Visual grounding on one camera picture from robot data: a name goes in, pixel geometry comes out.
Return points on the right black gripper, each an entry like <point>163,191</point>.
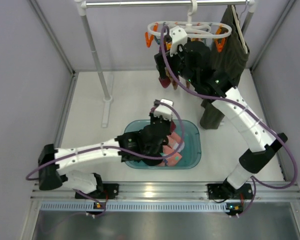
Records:
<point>161,63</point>

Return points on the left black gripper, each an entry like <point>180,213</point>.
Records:
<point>161,123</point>

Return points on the pink patterned sock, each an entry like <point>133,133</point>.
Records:
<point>175,142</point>
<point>169,161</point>

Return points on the purple orange argyle sock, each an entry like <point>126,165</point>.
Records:
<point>165,80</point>

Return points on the orange clothes peg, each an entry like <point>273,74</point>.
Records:
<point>220,42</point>

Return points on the white round clip hanger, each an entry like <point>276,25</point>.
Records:
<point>201,30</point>

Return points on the black sock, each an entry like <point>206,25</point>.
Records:
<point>153,160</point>

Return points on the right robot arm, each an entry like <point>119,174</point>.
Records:
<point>191,61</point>

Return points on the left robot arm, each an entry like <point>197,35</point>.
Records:
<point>67,167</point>

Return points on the white clothes hanger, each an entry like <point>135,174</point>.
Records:
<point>239,31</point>

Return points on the teal plastic basin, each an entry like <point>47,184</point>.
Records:
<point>191,154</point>

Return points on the olive green shorts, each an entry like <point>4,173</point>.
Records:
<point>232,60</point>

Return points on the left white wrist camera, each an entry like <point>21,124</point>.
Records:
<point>163,111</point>

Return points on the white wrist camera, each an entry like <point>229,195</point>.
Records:
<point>163,111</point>
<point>178,37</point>

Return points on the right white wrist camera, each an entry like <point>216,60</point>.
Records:
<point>178,37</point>

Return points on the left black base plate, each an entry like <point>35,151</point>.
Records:
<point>109,190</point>

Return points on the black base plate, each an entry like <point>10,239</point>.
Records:
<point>224,191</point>
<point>109,190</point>

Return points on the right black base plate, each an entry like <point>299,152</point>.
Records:
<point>224,191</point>

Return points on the white clothes rack frame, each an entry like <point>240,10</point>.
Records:
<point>107,86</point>

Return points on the aluminium mounting rail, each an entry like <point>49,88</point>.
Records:
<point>184,197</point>

